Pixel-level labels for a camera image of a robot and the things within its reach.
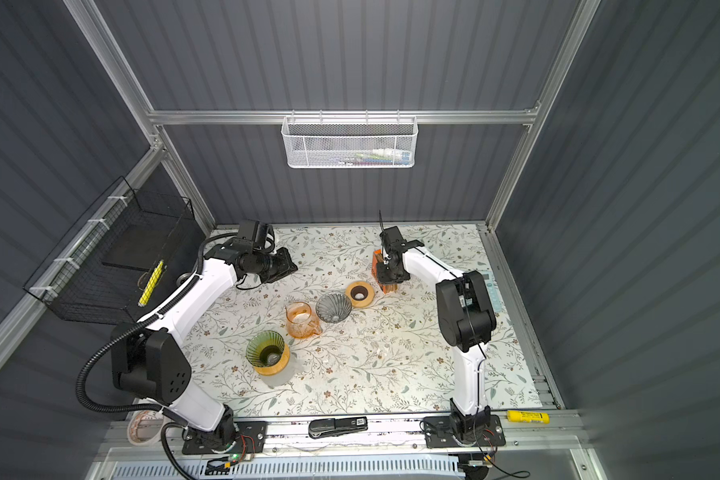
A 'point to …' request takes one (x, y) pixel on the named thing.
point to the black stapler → (330, 427)
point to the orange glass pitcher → (301, 322)
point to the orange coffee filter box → (377, 258)
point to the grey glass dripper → (333, 307)
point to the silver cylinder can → (180, 279)
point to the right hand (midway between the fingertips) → (388, 279)
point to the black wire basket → (102, 269)
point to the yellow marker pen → (145, 295)
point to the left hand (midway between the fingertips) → (298, 266)
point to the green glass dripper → (264, 348)
